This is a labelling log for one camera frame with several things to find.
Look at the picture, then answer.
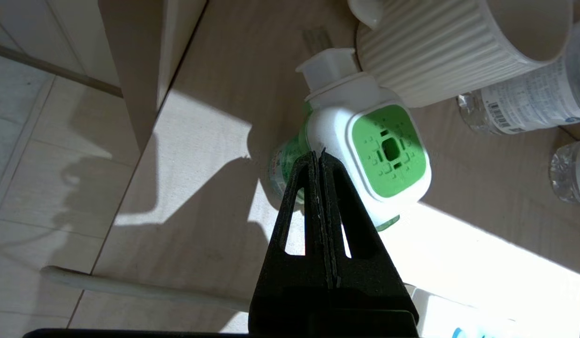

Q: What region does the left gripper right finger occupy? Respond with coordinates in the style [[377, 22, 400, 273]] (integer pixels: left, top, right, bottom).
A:
[[319, 148, 420, 337]]

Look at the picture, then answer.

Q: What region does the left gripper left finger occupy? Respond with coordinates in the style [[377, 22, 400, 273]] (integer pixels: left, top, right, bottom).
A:
[[248, 151, 332, 335]]

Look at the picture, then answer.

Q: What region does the white green mosquito repellent device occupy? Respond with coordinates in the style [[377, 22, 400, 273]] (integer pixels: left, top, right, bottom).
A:
[[267, 47, 432, 233]]

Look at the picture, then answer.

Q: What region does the clear plastic water bottle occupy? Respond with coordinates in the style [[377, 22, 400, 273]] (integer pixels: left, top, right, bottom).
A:
[[549, 140, 580, 207], [457, 18, 580, 136]]

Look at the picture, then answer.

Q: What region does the white ribbed ceramic mug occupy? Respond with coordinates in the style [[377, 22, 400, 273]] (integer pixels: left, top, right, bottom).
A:
[[347, 0, 575, 108]]

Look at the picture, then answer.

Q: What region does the white power cable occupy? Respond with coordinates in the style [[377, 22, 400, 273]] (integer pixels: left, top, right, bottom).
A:
[[40, 266, 251, 313]]

